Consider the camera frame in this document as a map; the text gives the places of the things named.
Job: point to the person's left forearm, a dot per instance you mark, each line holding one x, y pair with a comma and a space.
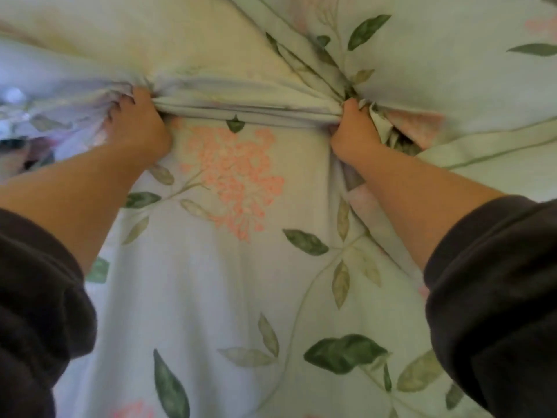
74, 200

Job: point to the floral leaf print bed sheet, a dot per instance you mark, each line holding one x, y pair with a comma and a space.
261, 256

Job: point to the dark grey left sleeve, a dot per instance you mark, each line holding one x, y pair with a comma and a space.
39, 317

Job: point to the person's left hand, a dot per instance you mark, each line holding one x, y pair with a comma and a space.
139, 126

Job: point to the dark grey sleeve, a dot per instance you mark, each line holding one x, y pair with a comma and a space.
39, 317
500, 309

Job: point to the person's right forearm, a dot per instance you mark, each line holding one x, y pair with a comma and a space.
426, 204

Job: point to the person's right hand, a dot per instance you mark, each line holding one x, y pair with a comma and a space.
354, 134

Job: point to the dark grey right sleeve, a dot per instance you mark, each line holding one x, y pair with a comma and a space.
500, 309

